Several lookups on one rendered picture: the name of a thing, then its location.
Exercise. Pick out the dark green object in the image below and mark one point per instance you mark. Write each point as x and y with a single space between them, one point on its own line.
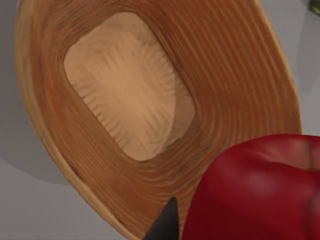
316 5

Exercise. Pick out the red apple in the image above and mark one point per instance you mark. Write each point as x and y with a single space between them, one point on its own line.
255 190

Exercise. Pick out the woven wooden basket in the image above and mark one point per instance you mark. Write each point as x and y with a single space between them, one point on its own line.
225 75

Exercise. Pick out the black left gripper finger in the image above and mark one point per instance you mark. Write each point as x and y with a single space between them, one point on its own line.
166 222

